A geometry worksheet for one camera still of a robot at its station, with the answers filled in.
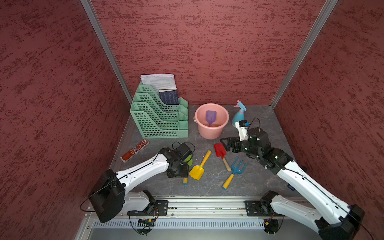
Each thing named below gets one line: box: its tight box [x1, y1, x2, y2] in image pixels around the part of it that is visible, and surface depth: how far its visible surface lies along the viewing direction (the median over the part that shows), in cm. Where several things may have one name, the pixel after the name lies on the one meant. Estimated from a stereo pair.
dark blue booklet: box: [158, 88, 179, 105], surface depth 109 cm
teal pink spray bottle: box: [232, 100, 247, 128], surface depth 100 cm
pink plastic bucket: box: [193, 103, 230, 140], surface depth 99 cm
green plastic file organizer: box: [130, 84, 189, 139], surface depth 99 cm
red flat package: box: [120, 138, 150, 163], surface depth 96 cm
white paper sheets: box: [140, 73, 177, 96], surface depth 103 cm
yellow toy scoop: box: [189, 150, 212, 181], surface depth 89 cm
